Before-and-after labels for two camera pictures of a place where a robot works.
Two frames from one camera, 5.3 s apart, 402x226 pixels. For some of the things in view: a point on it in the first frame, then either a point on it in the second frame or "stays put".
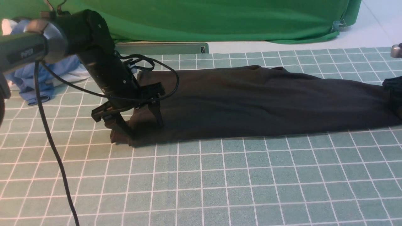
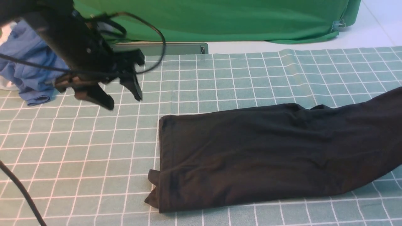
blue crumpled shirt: x=24 y=78 stays put
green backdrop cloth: x=248 y=21 stays put
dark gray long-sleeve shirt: x=202 y=103 -> x=282 y=152
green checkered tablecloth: x=59 y=166 stays put
